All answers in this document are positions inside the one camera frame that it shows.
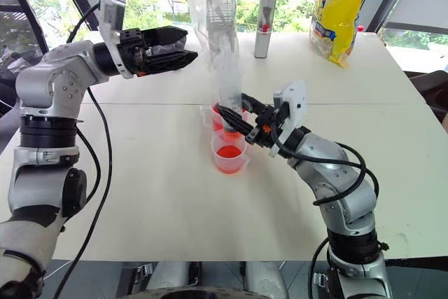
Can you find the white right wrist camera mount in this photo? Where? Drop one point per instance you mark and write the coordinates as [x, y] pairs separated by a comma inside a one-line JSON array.
[[294, 103]]

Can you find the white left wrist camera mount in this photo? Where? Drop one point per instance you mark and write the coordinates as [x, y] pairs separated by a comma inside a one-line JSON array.
[[112, 8]]

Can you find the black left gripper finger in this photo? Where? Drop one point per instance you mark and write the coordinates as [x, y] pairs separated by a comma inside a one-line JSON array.
[[168, 37], [171, 60]]

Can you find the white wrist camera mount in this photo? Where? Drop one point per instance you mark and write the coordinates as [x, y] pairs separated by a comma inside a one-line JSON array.
[[112, 8], [294, 103]]

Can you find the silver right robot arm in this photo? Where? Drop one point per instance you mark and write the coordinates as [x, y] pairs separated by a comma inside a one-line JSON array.
[[325, 159]]

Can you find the small red cap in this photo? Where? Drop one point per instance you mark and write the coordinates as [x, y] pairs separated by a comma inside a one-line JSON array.
[[360, 28]]

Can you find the silver robot right thigh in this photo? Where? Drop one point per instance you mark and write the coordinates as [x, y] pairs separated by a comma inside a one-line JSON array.
[[264, 278]]

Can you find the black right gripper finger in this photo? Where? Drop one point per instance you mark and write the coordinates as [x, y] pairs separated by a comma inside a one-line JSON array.
[[253, 103], [236, 121]]

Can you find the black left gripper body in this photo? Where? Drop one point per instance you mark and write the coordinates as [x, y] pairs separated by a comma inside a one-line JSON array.
[[133, 50]]

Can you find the yellow plastic bag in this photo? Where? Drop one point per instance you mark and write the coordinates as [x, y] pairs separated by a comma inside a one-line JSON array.
[[341, 5]]

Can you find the dark rounded robot torso edge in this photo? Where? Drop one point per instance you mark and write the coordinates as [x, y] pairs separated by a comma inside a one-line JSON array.
[[185, 293]]

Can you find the silver robot thigh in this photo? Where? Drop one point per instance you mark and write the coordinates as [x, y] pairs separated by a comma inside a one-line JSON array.
[[264, 278], [168, 274]]

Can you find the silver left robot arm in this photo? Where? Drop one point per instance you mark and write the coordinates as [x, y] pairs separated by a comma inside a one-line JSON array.
[[52, 78]]

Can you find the clear measuring cup red liquid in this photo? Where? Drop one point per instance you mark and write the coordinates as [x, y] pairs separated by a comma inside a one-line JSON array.
[[229, 159], [217, 124]]

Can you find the silver robot left thigh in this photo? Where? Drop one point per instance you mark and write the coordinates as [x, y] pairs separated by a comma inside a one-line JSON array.
[[168, 274]]

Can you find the black mesh office chair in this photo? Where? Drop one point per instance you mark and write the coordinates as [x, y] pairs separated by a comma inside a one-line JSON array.
[[14, 7]]

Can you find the silver cylindrical bottle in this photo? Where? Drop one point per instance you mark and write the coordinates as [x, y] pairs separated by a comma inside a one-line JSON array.
[[262, 43]]

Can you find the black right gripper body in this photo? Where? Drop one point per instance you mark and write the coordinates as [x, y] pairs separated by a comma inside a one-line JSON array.
[[266, 130]]

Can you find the dark brown chair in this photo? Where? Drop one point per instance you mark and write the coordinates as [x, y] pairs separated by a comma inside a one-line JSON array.
[[434, 85]]

